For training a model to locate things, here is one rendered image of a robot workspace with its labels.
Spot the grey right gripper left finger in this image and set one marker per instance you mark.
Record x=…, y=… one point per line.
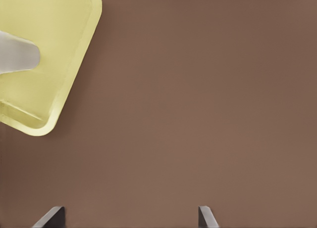
x=50, y=218

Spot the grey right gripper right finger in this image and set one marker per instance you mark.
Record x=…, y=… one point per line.
x=207, y=218

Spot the pale yellow tray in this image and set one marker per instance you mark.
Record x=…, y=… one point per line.
x=62, y=52

